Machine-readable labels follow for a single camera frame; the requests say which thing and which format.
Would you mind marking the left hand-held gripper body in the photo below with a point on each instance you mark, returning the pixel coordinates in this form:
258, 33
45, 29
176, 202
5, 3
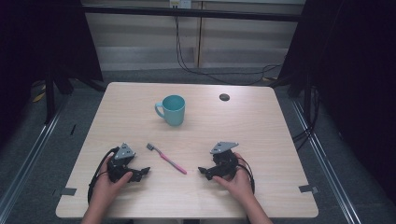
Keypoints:
124, 153

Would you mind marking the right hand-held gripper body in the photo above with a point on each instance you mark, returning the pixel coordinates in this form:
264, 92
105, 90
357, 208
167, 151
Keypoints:
224, 161

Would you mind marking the pink toothbrush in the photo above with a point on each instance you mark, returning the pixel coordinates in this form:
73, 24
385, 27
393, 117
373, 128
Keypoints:
168, 159

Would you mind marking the teal cup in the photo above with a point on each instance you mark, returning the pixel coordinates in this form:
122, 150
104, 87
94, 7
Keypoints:
173, 110

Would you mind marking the person's right hand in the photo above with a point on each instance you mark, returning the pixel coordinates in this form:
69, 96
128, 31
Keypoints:
238, 183

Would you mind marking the person's left hand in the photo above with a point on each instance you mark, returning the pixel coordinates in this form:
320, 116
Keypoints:
107, 183

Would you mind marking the dark round table grommet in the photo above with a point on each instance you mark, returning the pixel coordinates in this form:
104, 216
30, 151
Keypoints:
224, 97

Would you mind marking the grey tape piece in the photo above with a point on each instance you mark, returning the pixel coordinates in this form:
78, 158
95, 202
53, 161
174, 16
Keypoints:
308, 188

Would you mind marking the yellow floor object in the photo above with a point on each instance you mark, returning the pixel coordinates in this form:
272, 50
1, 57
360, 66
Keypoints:
38, 97

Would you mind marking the black curtain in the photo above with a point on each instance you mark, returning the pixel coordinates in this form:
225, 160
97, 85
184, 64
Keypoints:
351, 77
37, 46

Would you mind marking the metal floor rail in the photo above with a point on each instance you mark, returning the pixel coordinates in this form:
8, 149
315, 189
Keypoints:
28, 158
327, 168

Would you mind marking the white wall socket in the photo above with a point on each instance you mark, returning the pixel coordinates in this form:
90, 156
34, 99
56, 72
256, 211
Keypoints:
180, 3

